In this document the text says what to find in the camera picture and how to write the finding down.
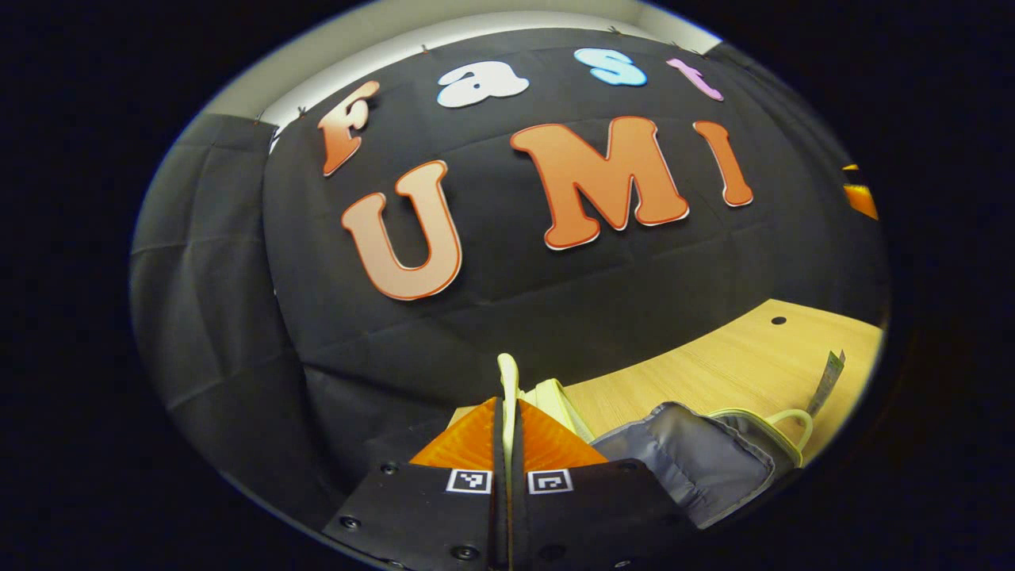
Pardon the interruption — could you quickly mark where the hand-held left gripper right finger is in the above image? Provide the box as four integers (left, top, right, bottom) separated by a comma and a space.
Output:
510, 399, 700, 571

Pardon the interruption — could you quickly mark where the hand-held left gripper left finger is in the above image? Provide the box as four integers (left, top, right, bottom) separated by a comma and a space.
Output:
321, 397, 509, 571

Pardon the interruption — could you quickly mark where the green white sachet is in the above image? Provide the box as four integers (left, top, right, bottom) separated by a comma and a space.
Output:
807, 351, 847, 418

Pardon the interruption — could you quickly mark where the pale yellow suitcase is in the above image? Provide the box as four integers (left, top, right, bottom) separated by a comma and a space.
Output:
448, 353, 818, 531

